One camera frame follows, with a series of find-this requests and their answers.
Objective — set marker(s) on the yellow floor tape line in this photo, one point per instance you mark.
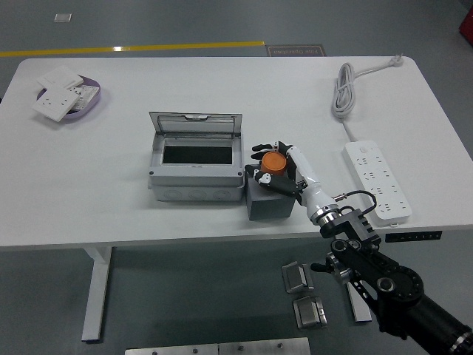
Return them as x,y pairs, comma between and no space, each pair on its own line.
148,47

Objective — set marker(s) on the grey cube with round hole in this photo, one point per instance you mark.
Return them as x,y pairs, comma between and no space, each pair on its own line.
269,207

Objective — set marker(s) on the small metal block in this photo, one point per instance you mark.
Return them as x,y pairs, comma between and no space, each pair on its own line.
296,277
309,312

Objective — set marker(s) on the grey junction box clear lid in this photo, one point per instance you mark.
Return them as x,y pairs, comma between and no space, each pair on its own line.
196,181

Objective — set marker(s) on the white wall socket panel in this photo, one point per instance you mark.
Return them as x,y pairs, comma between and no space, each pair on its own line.
55,101

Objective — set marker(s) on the white wall switch panel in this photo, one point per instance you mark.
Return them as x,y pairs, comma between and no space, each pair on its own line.
59,77

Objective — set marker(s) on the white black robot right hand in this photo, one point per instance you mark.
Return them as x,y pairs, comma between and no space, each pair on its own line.
310,181

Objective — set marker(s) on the white labelled socket panel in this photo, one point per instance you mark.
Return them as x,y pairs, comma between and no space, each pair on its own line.
86,95

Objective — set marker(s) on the grey metal plate with screws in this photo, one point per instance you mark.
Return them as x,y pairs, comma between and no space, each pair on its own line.
218,347

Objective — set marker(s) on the brown floor sign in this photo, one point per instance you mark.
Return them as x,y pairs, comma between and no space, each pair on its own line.
296,51

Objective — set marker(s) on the red object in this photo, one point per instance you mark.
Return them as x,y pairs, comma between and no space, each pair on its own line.
466,26

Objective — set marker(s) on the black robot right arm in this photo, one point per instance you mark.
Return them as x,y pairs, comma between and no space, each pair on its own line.
399,284

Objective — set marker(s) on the purple oval tray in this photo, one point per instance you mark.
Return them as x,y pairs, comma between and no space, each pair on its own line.
92,103

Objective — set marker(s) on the orange cylinder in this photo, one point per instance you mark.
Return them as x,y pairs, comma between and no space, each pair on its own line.
273,163

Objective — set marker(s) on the white power strip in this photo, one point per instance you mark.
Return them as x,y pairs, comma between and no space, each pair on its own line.
378,183

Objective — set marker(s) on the small silver floor plate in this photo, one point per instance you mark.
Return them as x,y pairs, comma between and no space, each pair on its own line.
63,17

